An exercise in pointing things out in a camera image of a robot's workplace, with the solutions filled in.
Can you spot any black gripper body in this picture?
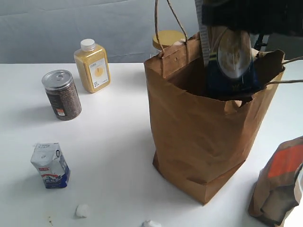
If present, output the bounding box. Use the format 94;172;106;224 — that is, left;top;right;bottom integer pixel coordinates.
202;0;303;36

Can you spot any dark blue food pouch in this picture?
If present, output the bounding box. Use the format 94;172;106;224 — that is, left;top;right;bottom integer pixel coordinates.
206;28;260;96

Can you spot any brown paper bag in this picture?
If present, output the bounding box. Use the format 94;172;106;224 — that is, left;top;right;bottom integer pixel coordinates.
144;26;286;204

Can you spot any brown orange package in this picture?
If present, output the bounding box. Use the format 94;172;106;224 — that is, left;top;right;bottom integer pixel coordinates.
248;137;303;227

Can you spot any black stand pole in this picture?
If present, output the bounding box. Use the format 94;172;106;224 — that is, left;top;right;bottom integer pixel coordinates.
254;34;269;51

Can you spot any jar with gold lid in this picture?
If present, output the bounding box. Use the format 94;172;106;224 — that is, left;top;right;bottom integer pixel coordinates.
150;30;185;57

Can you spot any yellow grain bottle white cap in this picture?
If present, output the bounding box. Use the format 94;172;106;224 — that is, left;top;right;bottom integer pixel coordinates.
74;39;111;93

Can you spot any clear jar of brown grains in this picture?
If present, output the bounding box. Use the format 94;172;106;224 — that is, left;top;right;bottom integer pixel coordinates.
42;70;82;121

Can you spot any white crumpled paper at edge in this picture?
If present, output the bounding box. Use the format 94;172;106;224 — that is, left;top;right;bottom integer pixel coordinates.
142;220;162;227

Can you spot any small white blue milk carton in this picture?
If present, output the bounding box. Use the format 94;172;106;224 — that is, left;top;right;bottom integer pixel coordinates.
30;143;70;189

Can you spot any white crumpled paper ball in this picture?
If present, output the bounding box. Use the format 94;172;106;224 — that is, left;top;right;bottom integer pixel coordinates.
75;204;91;218

